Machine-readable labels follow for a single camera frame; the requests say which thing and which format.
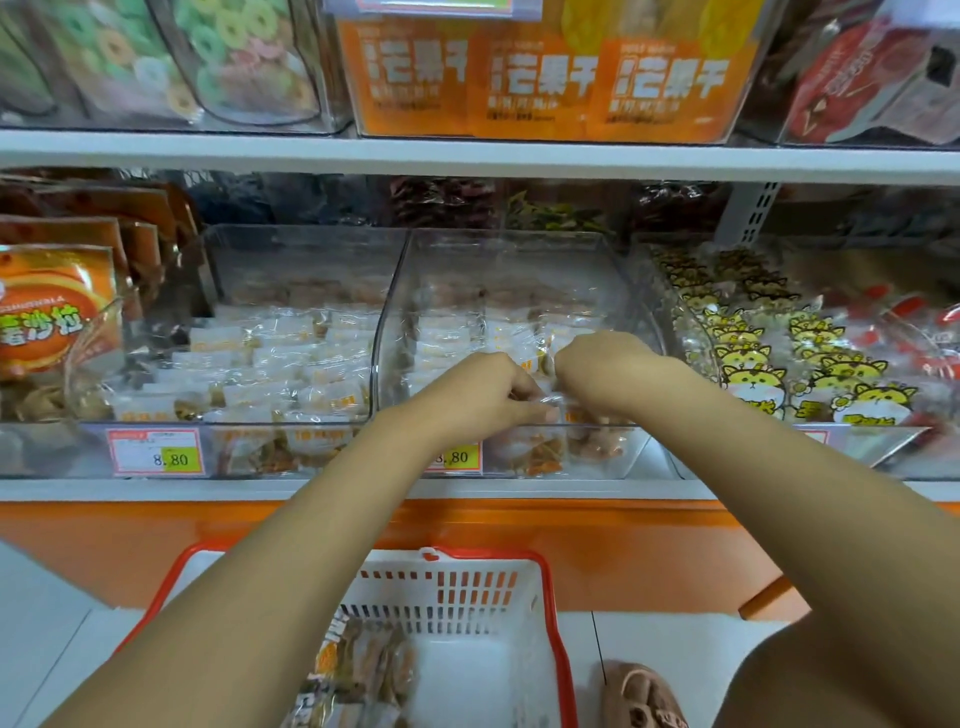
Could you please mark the person's left hand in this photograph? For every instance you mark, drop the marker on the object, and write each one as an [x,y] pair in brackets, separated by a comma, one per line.
[465,398]

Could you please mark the person's right hand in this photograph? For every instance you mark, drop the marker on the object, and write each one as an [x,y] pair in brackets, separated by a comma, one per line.
[608,375]

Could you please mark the white red-rimmed shopping basket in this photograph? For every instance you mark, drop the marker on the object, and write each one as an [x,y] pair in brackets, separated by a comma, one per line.
[510,600]

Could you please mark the white snack shelf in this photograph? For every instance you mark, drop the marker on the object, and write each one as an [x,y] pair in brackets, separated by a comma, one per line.
[450,153]

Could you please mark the pile of small brown snacks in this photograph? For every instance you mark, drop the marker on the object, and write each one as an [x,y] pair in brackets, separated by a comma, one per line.
[353,675]

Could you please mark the stack of orange packets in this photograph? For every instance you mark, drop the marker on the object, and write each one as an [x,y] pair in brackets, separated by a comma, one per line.
[53,300]

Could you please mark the person's right forearm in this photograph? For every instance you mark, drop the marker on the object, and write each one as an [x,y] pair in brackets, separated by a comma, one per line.
[810,510]

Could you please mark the person's left forearm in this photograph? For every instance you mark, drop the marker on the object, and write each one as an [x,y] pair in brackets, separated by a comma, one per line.
[225,600]

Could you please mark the yellow hamster snack packets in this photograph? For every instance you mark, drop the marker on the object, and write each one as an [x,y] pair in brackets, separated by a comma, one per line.
[780,338]

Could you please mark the orange shelf base panel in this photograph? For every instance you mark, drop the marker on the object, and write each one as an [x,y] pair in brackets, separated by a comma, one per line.
[630,555]

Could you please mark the orange label snack bag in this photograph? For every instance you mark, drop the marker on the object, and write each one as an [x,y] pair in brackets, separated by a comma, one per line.
[675,90]
[405,75]
[533,83]

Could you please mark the person's right leg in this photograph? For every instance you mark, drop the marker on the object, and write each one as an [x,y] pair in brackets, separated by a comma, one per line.
[855,675]

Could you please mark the row of red snack bags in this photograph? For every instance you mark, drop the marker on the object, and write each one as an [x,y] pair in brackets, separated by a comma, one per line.
[870,75]

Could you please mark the white yellow price tag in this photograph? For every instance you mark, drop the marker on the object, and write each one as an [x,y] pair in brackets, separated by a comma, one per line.
[455,456]
[435,6]
[156,452]
[818,434]

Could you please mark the pink clog sandal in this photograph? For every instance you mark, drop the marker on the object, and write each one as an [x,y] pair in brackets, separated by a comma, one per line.
[642,698]

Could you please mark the white koala candy bag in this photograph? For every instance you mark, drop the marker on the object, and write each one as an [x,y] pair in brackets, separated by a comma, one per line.
[113,60]
[23,68]
[248,60]

